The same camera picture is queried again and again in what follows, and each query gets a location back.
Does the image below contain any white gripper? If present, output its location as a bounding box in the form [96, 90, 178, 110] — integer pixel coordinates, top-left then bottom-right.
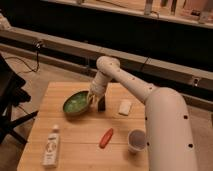
[87, 81, 107, 112]

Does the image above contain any green ceramic bowl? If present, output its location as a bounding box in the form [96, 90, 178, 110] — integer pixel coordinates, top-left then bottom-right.
[63, 91, 90, 117]

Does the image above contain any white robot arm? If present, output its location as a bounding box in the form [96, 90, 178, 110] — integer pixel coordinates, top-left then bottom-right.
[89, 56, 198, 171]

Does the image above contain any white sponge block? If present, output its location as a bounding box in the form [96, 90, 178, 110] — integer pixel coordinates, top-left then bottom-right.
[118, 99, 132, 116]

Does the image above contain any orange carrot toy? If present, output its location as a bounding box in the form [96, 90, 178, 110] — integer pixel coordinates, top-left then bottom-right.
[99, 128, 114, 148]

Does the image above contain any white paper cup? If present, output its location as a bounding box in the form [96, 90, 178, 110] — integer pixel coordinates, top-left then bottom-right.
[127, 129, 146, 154]

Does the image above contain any white plastic bottle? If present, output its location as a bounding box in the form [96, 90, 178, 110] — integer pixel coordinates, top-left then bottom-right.
[42, 125, 60, 168]

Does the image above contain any black chair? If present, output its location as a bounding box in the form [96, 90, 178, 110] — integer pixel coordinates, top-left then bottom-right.
[0, 54, 37, 144]

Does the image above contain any black cable on floor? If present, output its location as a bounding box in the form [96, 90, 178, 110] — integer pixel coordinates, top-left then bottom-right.
[4, 41, 44, 75]

